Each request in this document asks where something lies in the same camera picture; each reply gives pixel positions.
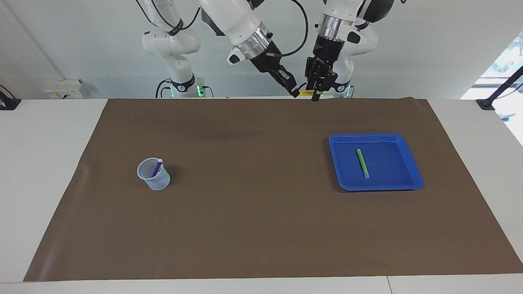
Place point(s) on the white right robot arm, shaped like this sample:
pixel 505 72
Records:
pixel 233 16

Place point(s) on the small black table clamp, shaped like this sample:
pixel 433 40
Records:
pixel 9 102

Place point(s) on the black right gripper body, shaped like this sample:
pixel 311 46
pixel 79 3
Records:
pixel 267 61

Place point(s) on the purple pen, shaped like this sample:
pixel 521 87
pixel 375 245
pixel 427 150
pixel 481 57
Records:
pixel 157 168

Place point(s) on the green pen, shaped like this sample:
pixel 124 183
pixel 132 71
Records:
pixel 363 163

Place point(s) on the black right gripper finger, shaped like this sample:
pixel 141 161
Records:
pixel 292 82
pixel 287 85

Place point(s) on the brown table mat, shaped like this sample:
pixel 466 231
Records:
pixel 253 212

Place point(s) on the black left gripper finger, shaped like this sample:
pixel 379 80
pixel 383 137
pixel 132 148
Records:
pixel 328 81
pixel 312 79

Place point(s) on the black clamp with slanted rod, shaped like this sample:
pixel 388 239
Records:
pixel 486 103

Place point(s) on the blue plastic tray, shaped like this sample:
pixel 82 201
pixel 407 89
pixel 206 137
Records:
pixel 388 171

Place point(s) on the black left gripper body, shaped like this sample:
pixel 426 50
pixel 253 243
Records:
pixel 327 51

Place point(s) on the yellow pen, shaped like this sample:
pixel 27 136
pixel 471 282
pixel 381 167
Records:
pixel 307 93

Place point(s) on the white wall socket box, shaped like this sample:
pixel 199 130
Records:
pixel 63 89

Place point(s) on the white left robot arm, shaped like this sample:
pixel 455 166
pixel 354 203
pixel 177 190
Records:
pixel 339 20

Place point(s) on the clear plastic cup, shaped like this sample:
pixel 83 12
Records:
pixel 157 183

